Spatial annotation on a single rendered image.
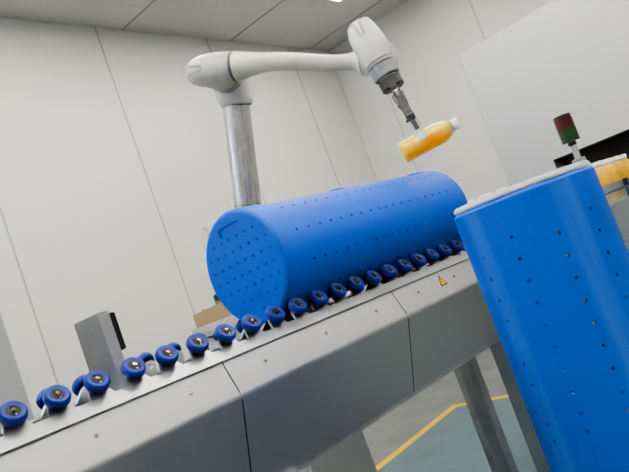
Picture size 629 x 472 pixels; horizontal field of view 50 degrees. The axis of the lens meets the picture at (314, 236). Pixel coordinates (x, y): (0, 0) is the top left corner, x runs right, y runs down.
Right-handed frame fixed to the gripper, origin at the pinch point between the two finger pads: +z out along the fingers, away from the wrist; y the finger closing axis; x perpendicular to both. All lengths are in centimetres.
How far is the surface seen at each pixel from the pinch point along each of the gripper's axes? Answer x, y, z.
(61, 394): 74, -109, 31
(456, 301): 15, -8, 50
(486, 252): 2, -78, 42
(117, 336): 71, -92, 24
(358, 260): 30, -38, 29
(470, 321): 14, 0, 58
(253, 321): 52, -71, 32
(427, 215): 10.0, -9.2, 24.4
